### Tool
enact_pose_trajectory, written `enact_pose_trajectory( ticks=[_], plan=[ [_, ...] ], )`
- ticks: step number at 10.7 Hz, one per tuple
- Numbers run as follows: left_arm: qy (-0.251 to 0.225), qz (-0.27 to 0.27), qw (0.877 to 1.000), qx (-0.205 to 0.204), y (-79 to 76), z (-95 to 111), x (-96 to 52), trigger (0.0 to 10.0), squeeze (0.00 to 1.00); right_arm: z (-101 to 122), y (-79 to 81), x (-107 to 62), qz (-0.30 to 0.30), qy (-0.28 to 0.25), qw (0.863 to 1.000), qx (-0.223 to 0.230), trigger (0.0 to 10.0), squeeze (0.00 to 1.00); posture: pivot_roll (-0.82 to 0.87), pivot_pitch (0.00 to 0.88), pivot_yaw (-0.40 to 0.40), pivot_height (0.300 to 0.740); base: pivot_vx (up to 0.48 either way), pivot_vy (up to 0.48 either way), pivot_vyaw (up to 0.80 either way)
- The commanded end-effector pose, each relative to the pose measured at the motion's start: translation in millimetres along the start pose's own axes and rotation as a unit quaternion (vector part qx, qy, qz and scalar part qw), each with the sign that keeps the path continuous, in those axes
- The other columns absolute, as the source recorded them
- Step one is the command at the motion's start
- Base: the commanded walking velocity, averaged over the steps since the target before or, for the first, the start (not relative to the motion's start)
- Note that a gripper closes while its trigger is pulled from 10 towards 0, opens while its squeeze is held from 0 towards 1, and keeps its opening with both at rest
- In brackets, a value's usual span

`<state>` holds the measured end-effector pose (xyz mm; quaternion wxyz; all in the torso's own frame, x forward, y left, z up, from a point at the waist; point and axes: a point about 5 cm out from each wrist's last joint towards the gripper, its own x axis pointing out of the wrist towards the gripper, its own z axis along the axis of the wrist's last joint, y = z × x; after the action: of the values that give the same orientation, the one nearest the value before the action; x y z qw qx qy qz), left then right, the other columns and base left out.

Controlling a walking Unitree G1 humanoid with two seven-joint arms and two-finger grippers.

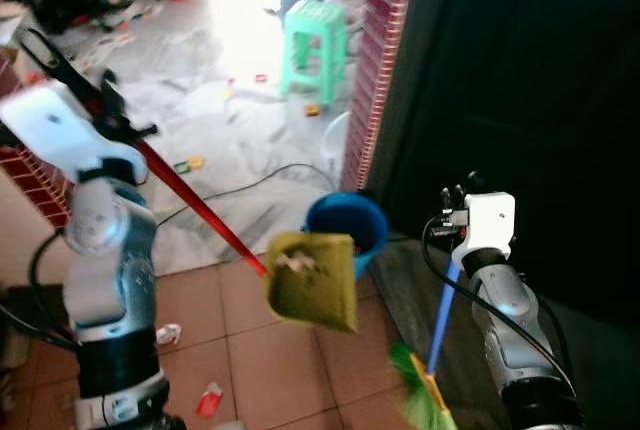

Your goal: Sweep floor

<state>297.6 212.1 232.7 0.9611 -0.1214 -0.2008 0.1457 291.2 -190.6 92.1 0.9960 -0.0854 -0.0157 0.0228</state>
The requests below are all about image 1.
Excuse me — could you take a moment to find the green plastic stool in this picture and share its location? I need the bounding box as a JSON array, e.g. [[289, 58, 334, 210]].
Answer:
[[278, 0, 350, 107]]

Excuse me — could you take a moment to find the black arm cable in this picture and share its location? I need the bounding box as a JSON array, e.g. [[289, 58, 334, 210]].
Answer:
[[0, 228, 83, 356], [419, 214, 579, 396]]

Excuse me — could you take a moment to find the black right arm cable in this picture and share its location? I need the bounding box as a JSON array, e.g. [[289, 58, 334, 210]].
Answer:
[[419, 214, 579, 396]]

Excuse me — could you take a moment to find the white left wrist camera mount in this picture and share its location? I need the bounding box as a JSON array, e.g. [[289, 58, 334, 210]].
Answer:
[[0, 80, 148, 187]]

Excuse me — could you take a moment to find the black floor cable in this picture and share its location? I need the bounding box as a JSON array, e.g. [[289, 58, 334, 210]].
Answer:
[[153, 162, 343, 229]]

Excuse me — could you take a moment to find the red brick pillar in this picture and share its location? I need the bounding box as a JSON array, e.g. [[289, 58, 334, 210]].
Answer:
[[341, 0, 422, 195]]

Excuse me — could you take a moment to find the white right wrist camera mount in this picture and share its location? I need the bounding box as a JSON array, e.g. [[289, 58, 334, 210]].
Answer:
[[453, 192, 517, 270]]

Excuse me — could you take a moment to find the crumpled white paper scrap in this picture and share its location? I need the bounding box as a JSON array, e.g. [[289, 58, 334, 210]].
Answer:
[[156, 323, 184, 346]]

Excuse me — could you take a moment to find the yellow-green dustpan with red handle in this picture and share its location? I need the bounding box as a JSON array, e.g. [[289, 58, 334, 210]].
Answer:
[[18, 28, 360, 335]]

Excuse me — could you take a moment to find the blue plastic bucket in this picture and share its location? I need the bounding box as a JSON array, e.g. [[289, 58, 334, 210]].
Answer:
[[304, 192, 390, 282]]

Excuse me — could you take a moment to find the red and white wrapper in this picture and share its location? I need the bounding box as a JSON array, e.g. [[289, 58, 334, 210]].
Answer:
[[194, 382, 225, 419]]

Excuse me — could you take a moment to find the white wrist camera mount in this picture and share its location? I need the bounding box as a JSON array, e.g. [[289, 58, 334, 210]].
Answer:
[[453, 192, 517, 270], [0, 80, 148, 187]]

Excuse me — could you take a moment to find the dark door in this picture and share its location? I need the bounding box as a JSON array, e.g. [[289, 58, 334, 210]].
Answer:
[[372, 0, 640, 341]]

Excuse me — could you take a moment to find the green broom with blue handle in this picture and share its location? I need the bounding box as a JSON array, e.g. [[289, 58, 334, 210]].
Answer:
[[388, 258, 463, 430]]

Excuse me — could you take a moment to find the small green and yellow toy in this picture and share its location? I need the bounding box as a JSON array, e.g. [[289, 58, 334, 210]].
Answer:
[[173, 156, 206, 174]]

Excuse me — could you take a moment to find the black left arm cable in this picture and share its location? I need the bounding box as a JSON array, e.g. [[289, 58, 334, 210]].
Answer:
[[0, 228, 83, 356]]

